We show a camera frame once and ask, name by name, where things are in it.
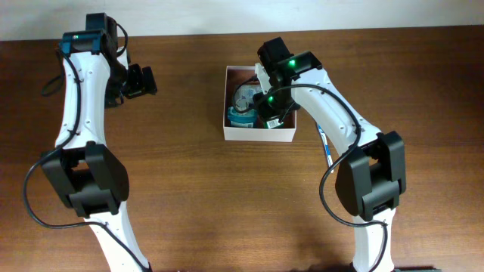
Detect green white soap bar pack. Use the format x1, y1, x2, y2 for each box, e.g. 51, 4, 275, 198
265, 118, 284, 129

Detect clear pump soap bottle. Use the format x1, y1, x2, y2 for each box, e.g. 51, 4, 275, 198
234, 84, 262, 110

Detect teal mouthwash bottle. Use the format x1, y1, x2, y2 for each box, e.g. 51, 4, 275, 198
227, 107, 258, 128

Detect blue white toothbrush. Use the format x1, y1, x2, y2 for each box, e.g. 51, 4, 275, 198
317, 124, 333, 168

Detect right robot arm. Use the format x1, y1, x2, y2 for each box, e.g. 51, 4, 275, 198
253, 37, 406, 271

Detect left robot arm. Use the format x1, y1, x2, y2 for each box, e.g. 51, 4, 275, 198
36, 13, 157, 271

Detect pink cardboard box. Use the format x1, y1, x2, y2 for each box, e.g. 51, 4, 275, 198
222, 66, 297, 142

